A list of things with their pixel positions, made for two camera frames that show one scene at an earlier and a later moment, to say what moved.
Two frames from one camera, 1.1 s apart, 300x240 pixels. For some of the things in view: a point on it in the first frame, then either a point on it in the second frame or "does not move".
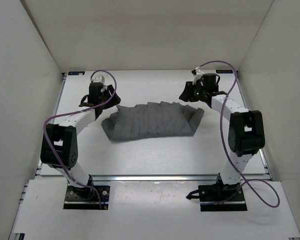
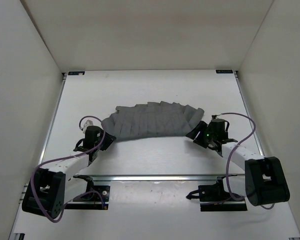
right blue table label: x=224 y=71 does not move
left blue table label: x=75 y=73 does not move
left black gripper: x=115 y=100 to x=109 y=139
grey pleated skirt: x=151 y=120 does not move
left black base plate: x=84 y=198 does not move
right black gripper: x=186 y=96 to x=201 y=127
